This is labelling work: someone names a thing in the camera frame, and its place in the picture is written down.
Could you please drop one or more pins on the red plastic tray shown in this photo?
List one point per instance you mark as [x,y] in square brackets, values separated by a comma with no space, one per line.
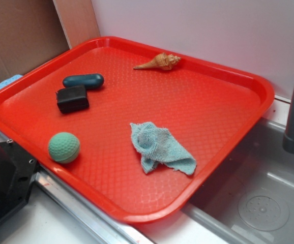
[207,107]

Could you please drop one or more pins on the green dimpled ball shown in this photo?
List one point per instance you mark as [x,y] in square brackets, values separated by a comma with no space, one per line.
[64,147]

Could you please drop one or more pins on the dark teal capsule case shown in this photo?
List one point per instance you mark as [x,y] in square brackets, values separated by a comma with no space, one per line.
[89,81]

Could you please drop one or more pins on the blue sponge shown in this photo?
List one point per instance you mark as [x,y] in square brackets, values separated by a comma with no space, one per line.
[9,81]

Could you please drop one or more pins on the tan spiral seashell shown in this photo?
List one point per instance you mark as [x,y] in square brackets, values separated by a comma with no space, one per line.
[161,61]

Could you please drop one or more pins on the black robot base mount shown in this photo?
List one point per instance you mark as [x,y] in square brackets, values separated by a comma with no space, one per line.
[17,174]

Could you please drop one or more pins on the light blue cloth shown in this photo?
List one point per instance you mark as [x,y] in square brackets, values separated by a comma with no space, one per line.
[157,146]

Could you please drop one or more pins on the black rectangular block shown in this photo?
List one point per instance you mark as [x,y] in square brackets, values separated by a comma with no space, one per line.
[71,99]

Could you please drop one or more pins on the grey sink basin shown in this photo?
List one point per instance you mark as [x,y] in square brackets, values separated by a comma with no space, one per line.
[249,198]

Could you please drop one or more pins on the brown cardboard panel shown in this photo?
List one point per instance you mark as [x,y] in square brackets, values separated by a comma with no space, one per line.
[30,35]

